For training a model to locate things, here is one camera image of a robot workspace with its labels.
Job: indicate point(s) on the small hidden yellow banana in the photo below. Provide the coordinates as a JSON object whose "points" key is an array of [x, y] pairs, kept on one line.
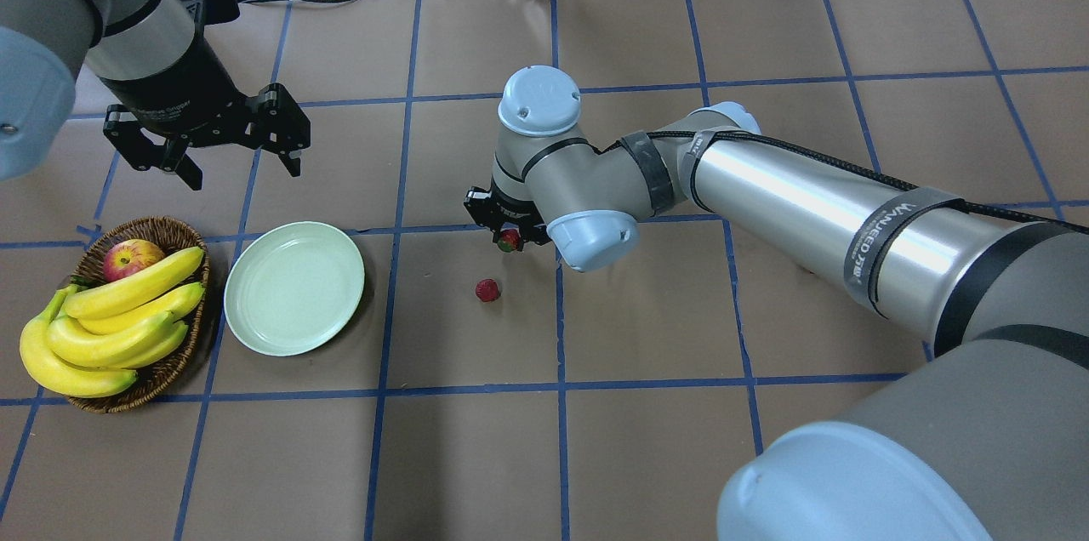
{"points": [[158, 350]]}

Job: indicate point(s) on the red strawberry without leaves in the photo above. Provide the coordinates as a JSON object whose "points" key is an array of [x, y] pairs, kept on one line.
{"points": [[488, 290]]}

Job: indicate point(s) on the bottom yellow banana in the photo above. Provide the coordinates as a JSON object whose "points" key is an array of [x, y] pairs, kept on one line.
{"points": [[56, 374]]}

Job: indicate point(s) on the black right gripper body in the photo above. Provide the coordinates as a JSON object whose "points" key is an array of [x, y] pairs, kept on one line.
{"points": [[483, 209]]}

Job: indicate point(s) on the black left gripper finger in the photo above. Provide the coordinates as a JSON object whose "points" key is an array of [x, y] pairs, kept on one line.
{"points": [[186, 169], [292, 161]]}

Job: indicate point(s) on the red yellow apple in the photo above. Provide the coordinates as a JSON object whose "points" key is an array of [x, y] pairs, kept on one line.
{"points": [[129, 257]]}

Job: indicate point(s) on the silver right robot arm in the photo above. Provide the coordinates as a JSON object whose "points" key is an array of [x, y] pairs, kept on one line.
{"points": [[986, 442]]}

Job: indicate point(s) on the top yellow banana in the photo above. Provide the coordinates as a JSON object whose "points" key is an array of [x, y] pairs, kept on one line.
{"points": [[135, 290]]}

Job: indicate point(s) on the light green plate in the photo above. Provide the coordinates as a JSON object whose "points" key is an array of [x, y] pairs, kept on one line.
{"points": [[294, 289]]}

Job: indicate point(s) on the brown wicker basket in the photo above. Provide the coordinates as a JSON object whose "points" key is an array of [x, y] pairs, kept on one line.
{"points": [[171, 235]]}

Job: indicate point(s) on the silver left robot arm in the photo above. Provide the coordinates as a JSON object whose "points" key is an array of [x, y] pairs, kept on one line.
{"points": [[46, 43]]}

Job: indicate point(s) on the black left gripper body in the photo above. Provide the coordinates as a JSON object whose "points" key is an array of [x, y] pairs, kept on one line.
{"points": [[174, 86]]}

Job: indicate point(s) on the red strawberry green leaves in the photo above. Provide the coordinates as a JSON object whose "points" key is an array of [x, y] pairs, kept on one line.
{"points": [[509, 240]]}

